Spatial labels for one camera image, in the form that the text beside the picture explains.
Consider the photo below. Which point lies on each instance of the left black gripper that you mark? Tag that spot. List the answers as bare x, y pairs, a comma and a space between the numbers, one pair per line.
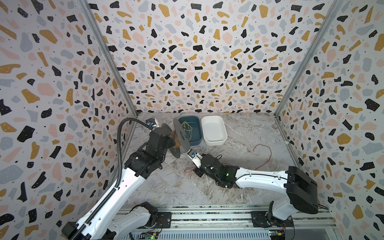
170, 142

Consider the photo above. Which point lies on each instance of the grey cable spool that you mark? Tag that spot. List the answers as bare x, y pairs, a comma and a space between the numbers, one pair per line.
181, 140

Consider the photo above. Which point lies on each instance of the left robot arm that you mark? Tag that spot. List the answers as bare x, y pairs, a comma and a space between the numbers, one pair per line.
100, 222

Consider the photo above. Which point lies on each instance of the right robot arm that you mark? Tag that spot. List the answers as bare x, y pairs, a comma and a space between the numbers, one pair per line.
299, 191

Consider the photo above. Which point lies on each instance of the teal plastic bin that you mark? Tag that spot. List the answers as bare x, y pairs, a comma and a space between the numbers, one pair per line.
192, 127

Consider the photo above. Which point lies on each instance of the white plastic bin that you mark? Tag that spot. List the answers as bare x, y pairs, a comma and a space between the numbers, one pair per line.
214, 130

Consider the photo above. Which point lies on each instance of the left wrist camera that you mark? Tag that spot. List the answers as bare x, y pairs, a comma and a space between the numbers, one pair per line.
153, 123

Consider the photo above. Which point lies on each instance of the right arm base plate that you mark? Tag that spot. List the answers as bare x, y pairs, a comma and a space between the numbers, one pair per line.
260, 219

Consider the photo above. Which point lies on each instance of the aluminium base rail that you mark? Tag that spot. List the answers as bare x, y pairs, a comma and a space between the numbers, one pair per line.
232, 223

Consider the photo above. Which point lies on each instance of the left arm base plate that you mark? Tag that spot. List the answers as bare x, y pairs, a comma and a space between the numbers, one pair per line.
160, 220

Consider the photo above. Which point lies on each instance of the left frame post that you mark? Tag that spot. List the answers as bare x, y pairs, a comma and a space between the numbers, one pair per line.
84, 5

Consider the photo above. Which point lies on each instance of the frame post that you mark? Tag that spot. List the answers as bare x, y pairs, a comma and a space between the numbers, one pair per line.
331, 14
84, 5

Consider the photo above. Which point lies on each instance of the right frame post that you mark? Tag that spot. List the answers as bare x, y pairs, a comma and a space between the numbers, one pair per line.
331, 14

